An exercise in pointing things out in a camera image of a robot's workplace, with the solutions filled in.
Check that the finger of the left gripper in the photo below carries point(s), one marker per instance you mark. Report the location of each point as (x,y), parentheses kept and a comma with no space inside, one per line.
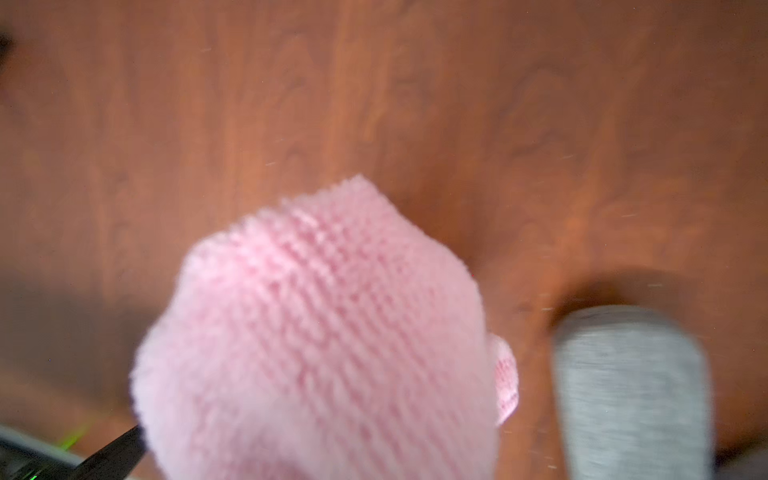
(116,460)

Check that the pink microfiber cloth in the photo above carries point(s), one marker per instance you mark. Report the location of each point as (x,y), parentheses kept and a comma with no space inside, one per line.
(326,338)

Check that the grey felt eyeglass case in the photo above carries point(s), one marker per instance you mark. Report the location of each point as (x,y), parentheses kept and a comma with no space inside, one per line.
(633,396)

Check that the lavender eyeglass case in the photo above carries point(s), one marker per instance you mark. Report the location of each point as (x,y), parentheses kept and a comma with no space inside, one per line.
(748,465)

